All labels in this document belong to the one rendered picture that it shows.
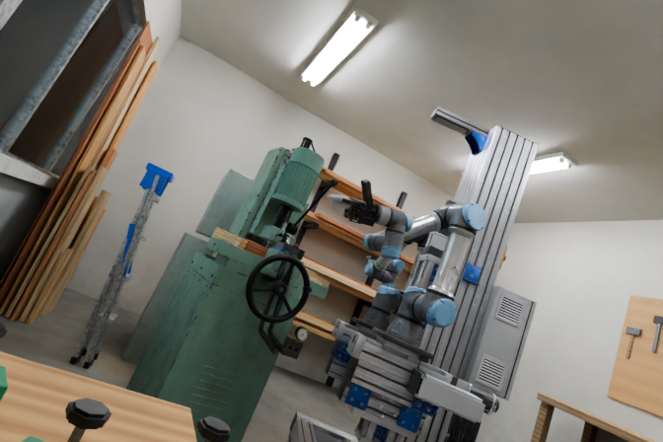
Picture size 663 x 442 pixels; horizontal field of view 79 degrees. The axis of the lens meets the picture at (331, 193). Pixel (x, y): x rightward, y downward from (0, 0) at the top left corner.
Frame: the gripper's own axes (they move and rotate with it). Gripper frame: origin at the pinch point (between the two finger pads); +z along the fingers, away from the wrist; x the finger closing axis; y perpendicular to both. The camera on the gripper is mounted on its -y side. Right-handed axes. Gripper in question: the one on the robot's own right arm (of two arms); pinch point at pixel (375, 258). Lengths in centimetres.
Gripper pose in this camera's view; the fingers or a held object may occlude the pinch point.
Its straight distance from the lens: 293.7
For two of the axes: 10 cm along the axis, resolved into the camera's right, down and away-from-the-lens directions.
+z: -3.6, 0.9, 9.3
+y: -2.8, 9.4, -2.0
